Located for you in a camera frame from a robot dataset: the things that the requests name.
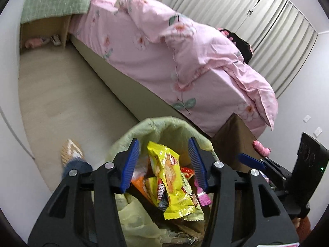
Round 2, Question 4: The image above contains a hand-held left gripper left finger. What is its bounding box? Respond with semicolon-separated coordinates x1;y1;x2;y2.
27;138;140;247

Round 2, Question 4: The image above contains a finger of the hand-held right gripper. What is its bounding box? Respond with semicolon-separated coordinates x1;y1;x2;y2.
238;153;286;181

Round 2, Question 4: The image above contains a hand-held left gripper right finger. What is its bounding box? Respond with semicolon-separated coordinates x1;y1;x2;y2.
188;137;301;247

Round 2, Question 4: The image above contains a red snack packet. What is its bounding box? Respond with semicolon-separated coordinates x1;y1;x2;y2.
180;167;194;181

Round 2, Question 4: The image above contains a pink snack packet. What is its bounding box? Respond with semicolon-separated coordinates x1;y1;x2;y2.
194;180;212;206

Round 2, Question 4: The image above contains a long yellow snack packet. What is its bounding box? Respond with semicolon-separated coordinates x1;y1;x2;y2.
146;141;196;220

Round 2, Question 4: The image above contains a gold yellow snack packet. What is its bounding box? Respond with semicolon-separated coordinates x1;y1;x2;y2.
143;176;162;207

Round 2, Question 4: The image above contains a bin with yellow plastic bag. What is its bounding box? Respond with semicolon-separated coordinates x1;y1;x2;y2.
107;117;219;247

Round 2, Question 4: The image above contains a pink caterpillar toy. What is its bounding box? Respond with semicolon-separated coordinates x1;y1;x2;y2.
253;140;271;157

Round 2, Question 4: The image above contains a patterned slipper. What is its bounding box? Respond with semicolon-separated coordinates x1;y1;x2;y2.
60;139;85;169

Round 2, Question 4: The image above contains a bed with pink floral sheet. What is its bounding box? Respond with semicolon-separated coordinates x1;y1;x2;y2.
68;0;279;138

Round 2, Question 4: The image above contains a black garment with pink print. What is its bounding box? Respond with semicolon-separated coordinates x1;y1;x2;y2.
217;28;254;64

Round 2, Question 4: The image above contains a pink floral duvet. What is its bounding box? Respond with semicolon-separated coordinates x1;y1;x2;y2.
117;0;279;132

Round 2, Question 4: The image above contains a white pleated curtain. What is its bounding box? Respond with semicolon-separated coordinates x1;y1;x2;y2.
170;0;319;99

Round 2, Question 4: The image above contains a wooden nightstand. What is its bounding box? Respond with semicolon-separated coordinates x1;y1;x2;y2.
20;14;72;49

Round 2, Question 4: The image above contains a pink slipper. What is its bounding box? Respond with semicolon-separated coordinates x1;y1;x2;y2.
24;37;43;49

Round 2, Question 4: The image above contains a green checkered cloth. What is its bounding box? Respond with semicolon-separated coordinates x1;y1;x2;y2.
21;0;90;24

